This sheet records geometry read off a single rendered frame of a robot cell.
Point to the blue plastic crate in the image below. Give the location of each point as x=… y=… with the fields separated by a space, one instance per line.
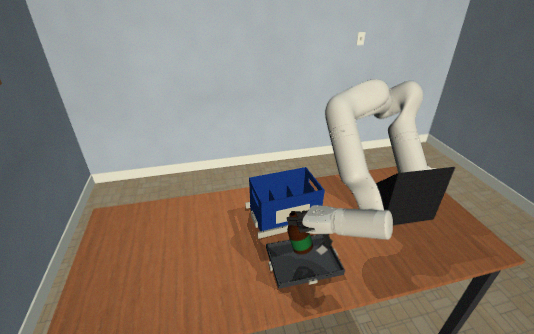
x=273 y=196

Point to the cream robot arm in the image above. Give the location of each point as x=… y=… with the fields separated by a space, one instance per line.
x=364 y=99

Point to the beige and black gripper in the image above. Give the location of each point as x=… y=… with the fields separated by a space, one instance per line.
x=317 y=220

